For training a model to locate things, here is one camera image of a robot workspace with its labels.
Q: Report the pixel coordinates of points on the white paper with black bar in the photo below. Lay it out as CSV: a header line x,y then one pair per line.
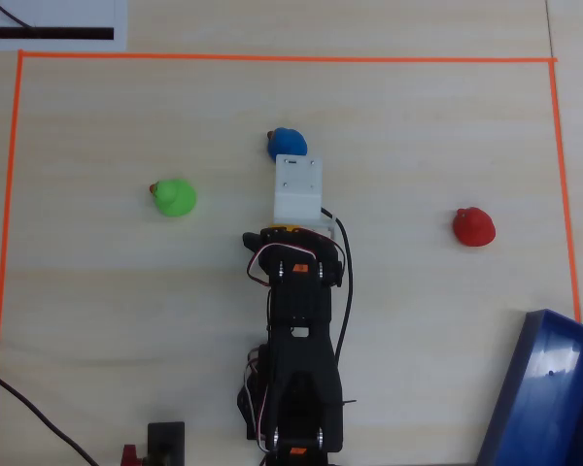
x,y
53,34

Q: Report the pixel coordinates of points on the red rubber duck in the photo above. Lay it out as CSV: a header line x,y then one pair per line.
x,y
473,228

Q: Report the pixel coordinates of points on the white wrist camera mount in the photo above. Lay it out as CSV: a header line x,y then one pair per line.
x,y
298,189

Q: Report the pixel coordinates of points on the orange tape rectangle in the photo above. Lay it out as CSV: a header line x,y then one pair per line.
x,y
10,194

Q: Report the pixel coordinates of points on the green rubber duck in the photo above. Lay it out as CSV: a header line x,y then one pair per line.
x,y
177,199

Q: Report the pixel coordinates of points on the blue rubber duck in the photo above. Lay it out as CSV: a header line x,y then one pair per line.
x,y
286,143

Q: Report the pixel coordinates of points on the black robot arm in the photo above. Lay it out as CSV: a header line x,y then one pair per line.
x,y
301,349

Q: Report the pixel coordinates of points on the blue plastic box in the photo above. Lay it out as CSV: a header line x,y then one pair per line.
x,y
544,393

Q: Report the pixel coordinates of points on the yellow rubber duck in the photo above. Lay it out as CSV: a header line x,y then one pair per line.
x,y
285,227

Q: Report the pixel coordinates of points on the black camera stand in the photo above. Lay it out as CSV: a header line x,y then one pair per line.
x,y
166,442

